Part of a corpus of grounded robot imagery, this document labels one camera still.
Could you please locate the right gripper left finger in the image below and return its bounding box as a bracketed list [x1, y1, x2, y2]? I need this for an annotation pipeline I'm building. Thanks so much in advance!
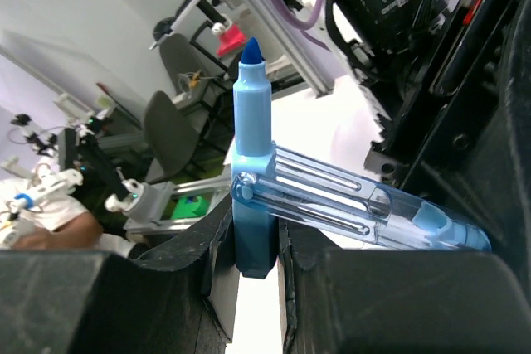
[1, 197, 239, 353]

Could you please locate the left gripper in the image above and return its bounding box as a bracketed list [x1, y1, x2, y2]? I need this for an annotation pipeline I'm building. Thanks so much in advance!
[365, 0, 530, 279]

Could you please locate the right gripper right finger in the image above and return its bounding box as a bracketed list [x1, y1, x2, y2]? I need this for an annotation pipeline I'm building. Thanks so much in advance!
[279, 221, 530, 353]

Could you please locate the red stand object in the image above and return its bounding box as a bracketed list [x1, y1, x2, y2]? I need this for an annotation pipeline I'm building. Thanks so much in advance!
[217, 24, 247, 56]

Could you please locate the person in white shirt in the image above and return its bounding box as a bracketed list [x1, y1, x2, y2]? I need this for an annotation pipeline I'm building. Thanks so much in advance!
[12, 194, 103, 250]

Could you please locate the grey office chair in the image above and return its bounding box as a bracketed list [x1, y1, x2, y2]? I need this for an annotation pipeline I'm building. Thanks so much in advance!
[143, 91, 200, 184]

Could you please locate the blue highlighter pen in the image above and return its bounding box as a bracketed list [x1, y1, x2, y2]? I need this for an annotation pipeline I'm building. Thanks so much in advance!
[231, 38, 492, 279]

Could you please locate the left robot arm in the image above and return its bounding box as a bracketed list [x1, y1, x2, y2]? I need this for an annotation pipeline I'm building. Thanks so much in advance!
[324, 0, 530, 283]

